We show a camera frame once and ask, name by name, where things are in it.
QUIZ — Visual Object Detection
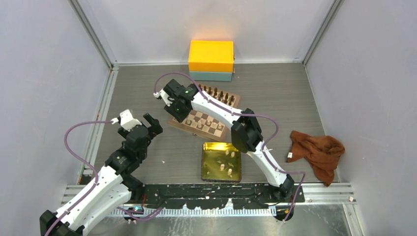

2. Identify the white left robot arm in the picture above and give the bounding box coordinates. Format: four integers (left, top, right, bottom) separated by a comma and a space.
40, 109, 163, 236

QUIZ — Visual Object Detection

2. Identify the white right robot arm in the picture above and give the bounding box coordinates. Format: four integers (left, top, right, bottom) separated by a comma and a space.
154, 79, 295, 202

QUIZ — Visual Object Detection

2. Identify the wooden chess board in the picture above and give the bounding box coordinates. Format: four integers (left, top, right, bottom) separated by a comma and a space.
168, 83, 240, 142

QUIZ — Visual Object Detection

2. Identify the yellow plastic box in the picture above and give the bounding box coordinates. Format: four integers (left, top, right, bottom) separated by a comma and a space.
188, 40, 235, 73

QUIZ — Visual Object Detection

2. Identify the teal plastic box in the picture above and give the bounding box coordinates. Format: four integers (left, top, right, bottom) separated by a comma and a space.
189, 71, 233, 82

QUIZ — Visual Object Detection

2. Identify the yellow metal tray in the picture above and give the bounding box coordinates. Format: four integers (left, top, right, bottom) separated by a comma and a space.
201, 142, 242, 183

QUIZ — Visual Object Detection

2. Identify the brown cloth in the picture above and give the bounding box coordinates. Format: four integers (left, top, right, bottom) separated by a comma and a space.
287, 130, 345, 187

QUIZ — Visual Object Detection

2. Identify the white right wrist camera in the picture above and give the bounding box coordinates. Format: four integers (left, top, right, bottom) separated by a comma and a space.
153, 89, 175, 107

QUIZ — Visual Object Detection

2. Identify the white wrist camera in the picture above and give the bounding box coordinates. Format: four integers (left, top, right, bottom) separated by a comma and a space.
153, 89, 175, 107
111, 109, 142, 131

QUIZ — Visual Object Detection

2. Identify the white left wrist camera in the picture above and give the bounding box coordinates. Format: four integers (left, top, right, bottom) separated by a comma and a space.
111, 109, 142, 131

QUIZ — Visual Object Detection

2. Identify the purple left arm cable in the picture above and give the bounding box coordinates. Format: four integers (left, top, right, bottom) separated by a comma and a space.
44, 120, 164, 236

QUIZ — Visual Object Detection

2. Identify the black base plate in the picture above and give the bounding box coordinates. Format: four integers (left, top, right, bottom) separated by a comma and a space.
127, 183, 305, 210

